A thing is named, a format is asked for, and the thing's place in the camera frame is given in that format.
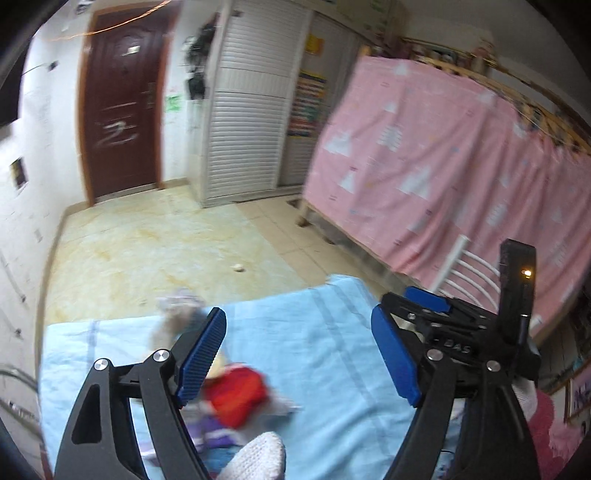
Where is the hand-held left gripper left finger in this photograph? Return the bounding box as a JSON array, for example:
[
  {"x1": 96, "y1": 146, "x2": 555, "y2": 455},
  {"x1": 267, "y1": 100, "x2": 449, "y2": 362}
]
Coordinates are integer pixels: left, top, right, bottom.
[{"x1": 54, "y1": 306, "x2": 227, "y2": 480}]

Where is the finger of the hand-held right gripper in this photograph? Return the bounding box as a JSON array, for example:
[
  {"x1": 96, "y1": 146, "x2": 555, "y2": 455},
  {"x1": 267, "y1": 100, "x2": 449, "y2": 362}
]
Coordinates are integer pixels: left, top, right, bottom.
[
  {"x1": 405, "y1": 285, "x2": 502, "y2": 324},
  {"x1": 379, "y1": 292, "x2": 444, "y2": 342}
]

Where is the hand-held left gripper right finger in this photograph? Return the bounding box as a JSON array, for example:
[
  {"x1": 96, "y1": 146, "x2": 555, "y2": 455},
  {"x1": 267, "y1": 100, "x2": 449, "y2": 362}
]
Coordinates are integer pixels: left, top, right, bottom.
[{"x1": 370, "y1": 305, "x2": 542, "y2": 480}]

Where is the red snack packet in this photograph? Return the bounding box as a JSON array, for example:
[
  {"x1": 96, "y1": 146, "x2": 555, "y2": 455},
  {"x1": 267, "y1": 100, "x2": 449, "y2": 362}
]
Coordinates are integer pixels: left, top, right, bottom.
[{"x1": 203, "y1": 364, "x2": 271, "y2": 428}]

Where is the person's right hand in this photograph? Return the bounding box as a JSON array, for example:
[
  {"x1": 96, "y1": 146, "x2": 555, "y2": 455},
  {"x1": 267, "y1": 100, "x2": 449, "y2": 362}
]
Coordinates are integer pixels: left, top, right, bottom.
[{"x1": 510, "y1": 375, "x2": 539, "y2": 417}]

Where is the person's left hand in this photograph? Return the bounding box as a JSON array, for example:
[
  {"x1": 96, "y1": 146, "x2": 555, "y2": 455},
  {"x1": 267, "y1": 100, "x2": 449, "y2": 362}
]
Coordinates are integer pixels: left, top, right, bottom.
[{"x1": 216, "y1": 432, "x2": 286, "y2": 480}]

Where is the pale grey crumpled object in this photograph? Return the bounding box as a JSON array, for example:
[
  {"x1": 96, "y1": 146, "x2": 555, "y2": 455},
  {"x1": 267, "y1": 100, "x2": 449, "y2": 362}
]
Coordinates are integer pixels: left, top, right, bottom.
[{"x1": 154, "y1": 288, "x2": 208, "y2": 347}]

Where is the white metal chair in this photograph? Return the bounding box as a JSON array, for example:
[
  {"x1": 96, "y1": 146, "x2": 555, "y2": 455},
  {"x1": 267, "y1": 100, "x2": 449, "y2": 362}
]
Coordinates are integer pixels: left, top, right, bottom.
[{"x1": 434, "y1": 234, "x2": 504, "y2": 310}]

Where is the purple box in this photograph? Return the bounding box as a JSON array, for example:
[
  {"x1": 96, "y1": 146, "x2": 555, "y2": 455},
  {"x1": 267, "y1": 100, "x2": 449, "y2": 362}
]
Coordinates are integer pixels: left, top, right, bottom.
[{"x1": 187, "y1": 411, "x2": 241, "y2": 462}]

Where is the light blue striped cloth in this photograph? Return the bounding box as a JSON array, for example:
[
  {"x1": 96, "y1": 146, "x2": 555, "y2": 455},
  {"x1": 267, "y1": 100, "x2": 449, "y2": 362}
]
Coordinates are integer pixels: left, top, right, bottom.
[{"x1": 39, "y1": 274, "x2": 462, "y2": 480}]

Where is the framed picture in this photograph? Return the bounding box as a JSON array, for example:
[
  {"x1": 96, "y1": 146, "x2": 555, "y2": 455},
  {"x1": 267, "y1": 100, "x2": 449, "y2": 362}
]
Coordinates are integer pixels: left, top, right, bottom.
[{"x1": 566, "y1": 364, "x2": 591, "y2": 423}]

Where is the pink printed curtain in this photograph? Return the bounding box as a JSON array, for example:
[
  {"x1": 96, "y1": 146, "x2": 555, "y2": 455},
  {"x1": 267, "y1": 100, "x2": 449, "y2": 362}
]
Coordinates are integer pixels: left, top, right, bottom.
[{"x1": 302, "y1": 55, "x2": 591, "y2": 342}]

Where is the colourful chart poster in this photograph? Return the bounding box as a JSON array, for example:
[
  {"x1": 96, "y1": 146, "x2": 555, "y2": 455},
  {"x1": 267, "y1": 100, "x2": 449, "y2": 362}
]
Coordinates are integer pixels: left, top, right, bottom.
[{"x1": 287, "y1": 69, "x2": 329, "y2": 139}]

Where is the white louvered wardrobe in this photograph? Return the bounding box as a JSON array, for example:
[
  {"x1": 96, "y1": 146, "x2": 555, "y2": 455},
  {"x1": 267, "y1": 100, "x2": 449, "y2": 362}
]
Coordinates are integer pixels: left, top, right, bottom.
[{"x1": 198, "y1": 0, "x2": 361, "y2": 208}]

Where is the dark brown door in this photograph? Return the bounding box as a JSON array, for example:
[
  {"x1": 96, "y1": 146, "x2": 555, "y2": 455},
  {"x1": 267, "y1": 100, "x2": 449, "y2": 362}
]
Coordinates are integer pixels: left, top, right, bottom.
[{"x1": 78, "y1": 4, "x2": 181, "y2": 206}]

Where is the wall junction box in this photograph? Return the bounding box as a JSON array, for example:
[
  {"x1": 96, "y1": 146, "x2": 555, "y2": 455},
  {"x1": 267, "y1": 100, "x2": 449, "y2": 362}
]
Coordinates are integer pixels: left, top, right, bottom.
[{"x1": 10, "y1": 158, "x2": 28, "y2": 190}]

